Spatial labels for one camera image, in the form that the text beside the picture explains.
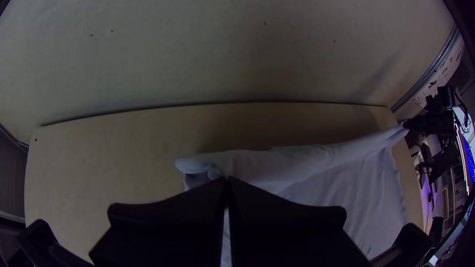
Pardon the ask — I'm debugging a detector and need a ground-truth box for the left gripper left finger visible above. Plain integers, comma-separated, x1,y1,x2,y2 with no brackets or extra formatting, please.
89,177,227,267

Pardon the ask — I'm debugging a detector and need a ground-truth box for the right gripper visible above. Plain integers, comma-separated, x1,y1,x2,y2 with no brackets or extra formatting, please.
402,111,456,135

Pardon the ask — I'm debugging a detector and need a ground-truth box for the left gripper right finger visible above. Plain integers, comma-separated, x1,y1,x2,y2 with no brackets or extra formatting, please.
228,176,370,267

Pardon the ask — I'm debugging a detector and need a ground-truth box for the white t-shirt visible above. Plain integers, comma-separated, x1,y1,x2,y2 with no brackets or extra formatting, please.
174,124,411,267

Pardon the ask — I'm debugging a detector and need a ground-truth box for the white poster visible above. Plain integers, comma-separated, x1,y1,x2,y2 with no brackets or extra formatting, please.
415,35,465,106

